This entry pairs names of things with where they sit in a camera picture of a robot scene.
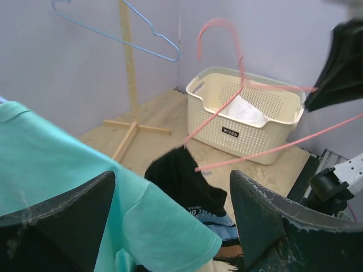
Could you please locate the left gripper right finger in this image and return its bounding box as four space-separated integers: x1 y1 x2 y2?
230 170 362 271

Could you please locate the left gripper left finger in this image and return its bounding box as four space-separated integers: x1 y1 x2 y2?
1 171 115 271

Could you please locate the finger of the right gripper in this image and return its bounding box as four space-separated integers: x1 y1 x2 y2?
305 19 362 112

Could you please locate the teal t shirt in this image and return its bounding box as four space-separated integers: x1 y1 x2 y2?
1 101 222 271

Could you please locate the pink hanger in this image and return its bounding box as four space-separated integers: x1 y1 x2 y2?
183 18 363 173

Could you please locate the white t shirt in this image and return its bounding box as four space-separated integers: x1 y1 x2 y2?
221 96 268 126

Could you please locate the black t shirt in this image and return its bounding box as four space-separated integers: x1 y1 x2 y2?
144 146 247 271

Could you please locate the blue hanger of white shirt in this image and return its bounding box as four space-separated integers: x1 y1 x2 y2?
51 0 180 62

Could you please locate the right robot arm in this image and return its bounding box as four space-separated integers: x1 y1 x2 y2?
304 19 362 215

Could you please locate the cream laundry basket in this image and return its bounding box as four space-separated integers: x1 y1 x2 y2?
185 66 306 166

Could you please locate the wooden clothes rack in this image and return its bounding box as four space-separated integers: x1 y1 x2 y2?
104 8 171 162

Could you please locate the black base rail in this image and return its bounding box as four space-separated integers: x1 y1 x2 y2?
287 154 320 203

